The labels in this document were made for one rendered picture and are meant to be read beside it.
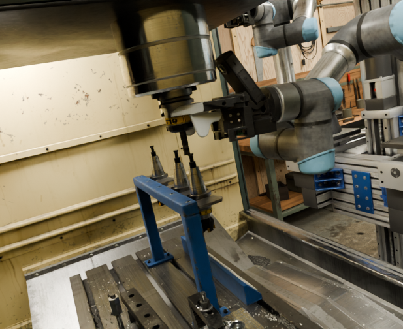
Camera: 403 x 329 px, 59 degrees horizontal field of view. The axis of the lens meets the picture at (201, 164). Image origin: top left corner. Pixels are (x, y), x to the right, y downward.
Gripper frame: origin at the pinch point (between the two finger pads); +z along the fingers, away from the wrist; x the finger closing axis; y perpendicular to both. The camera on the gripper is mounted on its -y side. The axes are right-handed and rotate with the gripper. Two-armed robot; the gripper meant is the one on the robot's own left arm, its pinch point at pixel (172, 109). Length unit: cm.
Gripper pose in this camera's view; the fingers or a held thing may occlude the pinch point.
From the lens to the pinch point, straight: 62.9
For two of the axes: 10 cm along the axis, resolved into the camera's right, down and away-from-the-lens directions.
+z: -9.2, 2.1, -3.4
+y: 1.5, 9.7, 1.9
